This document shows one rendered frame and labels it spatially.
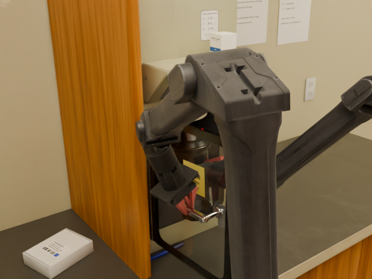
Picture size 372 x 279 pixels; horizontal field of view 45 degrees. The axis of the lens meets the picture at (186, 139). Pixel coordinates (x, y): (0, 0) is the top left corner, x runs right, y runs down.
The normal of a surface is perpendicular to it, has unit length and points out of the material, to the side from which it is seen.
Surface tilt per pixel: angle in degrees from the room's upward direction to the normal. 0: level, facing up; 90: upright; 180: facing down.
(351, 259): 90
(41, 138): 90
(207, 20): 90
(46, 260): 0
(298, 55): 90
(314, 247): 0
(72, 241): 0
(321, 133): 74
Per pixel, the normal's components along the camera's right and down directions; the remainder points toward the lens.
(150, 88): -0.81, 0.22
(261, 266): 0.32, 0.29
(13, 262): -0.01, -0.93
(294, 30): 0.59, 0.29
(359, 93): -0.78, -0.08
